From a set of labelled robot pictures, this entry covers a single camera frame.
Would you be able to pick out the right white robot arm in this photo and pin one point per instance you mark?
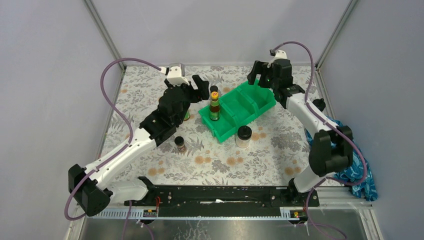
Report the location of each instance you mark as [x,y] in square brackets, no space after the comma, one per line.
[331,151]

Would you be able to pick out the right clear black lid jar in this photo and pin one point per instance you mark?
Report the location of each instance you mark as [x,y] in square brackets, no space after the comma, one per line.
[320,104]

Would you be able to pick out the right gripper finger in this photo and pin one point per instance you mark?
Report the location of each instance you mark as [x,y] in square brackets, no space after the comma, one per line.
[257,69]
[267,70]

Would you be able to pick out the green bin near section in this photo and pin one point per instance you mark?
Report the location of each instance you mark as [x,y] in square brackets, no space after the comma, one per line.
[224,127]

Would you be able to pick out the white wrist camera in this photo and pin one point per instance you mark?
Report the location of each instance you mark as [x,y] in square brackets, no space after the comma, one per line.
[175,74]
[277,55]

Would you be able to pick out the green cap chili sauce bottle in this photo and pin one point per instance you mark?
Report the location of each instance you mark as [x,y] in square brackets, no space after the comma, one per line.
[187,115]

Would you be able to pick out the front black cap spice jar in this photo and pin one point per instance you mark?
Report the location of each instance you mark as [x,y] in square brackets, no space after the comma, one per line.
[180,144]

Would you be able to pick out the blue patterned cloth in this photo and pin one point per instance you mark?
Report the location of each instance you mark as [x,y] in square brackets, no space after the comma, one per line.
[354,173]

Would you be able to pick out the large clear black lid jar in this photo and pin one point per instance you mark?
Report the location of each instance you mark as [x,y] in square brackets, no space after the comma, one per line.
[243,136]

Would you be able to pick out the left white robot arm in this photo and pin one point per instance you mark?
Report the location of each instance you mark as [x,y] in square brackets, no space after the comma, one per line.
[91,185]

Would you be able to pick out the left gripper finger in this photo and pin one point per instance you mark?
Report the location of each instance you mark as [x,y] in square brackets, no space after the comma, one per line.
[188,91]
[203,88]

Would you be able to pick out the floral table mat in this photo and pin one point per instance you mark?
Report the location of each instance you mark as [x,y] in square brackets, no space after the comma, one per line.
[278,149]

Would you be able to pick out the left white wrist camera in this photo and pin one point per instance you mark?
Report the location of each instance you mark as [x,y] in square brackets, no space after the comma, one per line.
[175,74]

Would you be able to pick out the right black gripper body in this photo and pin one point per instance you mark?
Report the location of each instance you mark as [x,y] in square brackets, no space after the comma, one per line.
[271,82]

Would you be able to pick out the small black cap spice jar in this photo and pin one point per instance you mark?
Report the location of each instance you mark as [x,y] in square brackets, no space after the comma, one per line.
[214,88]

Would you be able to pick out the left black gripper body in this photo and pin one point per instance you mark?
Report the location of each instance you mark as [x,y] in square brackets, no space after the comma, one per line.
[187,103]

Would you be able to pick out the white slotted cable duct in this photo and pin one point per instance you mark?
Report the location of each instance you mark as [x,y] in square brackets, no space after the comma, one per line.
[210,213]

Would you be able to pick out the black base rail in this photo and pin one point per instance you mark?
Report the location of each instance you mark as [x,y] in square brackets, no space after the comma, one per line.
[239,197]

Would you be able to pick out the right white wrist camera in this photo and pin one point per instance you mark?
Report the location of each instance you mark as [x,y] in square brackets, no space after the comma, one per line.
[277,55]

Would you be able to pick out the yellow cap sauce bottle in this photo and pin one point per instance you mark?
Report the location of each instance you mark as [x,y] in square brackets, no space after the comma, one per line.
[214,106]

